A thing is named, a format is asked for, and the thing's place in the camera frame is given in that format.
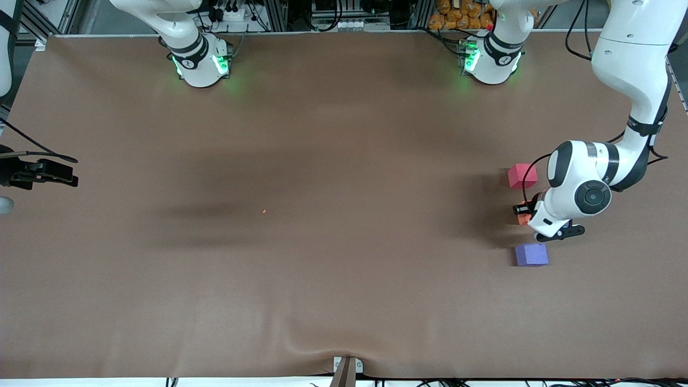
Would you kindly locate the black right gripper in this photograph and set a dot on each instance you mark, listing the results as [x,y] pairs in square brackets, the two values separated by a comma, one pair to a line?
[17,171]

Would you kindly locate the red foam block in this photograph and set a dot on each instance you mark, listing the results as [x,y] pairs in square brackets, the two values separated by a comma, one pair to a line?
[518,176]

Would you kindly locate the brown table mat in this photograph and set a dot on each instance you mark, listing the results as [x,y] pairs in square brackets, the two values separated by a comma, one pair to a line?
[344,134]

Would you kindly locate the white terminal block row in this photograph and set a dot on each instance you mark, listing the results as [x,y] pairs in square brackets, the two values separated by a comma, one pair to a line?
[349,24]

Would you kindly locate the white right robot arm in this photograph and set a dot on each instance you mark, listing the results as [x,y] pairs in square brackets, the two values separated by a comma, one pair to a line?
[199,59]

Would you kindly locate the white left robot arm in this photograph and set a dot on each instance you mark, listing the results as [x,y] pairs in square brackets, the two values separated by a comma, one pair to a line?
[634,70]

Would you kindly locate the bag of orange items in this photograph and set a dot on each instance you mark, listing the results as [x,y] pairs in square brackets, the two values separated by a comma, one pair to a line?
[459,16]

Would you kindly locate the grey metal clamp bracket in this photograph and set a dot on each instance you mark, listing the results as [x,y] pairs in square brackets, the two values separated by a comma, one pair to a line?
[359,366]

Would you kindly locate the white power strip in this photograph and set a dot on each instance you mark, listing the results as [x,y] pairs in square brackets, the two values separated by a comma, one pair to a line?
[231,13]

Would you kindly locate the orange foam block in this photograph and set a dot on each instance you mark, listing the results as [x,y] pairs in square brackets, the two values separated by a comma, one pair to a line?
[523,219]

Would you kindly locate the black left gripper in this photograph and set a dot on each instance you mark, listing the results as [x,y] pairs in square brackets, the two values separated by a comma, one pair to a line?
[528,207]

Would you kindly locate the purple foam block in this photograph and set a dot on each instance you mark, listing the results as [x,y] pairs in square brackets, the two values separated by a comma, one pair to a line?
[531,255]

